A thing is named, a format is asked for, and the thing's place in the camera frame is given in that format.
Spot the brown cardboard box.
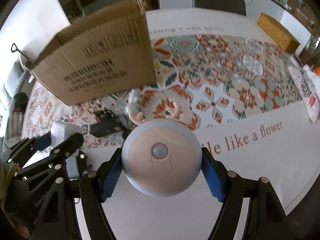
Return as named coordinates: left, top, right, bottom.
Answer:
left=27, top=0, right=156, bottom=106

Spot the pink deer night light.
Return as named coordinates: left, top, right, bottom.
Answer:
left=121, top=102, right=202, bottom=197

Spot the black chair right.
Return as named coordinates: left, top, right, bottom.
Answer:
left=192, top=0, right=246, bottom=16

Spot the black usb hub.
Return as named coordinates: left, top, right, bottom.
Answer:
left=89, top=110, right=131, bottom=139

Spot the black chair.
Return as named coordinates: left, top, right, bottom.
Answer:
left=192, top=0, right=246, bottom=16
left=82, top=0, right=126, bottom=16

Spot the patterned tile table mat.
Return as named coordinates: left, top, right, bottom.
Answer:
left=22, top=34, right=301, bottom=149

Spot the white floral pouch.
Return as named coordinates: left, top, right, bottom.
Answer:
left=288, top=66, right=319, bottom=124

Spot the white power adapter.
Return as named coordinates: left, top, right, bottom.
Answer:
left=50, top=121, right=82, bottom=148

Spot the black chair centre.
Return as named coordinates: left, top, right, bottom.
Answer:
left=82, top=0, right=126, bottom=16

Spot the grey sofa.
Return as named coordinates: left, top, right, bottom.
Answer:
left=1, top=62, right=28, bottom=109

